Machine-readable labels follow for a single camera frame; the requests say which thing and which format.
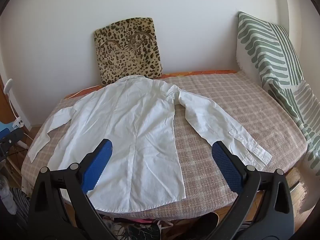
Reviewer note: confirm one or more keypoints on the pink plaid blanket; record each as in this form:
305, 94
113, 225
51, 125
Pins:
225, 105

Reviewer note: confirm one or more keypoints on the white crumpled cloth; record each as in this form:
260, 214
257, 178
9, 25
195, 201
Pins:
6, 192

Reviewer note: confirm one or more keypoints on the white clip lamp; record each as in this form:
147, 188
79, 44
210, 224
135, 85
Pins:
8, 83

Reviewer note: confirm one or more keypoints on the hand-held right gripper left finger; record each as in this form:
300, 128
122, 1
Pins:
98, 162

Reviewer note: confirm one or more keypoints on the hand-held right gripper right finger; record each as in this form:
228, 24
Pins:
226, 166

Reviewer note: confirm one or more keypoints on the green striped white pillow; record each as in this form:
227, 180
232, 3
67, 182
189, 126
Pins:
270, 50

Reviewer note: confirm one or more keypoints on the white long-sleeved shirt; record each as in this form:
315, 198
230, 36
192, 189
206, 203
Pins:
130, 130

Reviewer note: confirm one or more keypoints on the dark patterned cloth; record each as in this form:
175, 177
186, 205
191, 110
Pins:
137, 227

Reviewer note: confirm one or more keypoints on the leopard print cushion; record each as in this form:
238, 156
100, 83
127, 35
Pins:
125, 50

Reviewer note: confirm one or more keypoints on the striped dark cloth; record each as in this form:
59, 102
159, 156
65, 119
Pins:
20, 205

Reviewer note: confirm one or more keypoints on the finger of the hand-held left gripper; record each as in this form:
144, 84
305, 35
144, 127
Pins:
12, 137

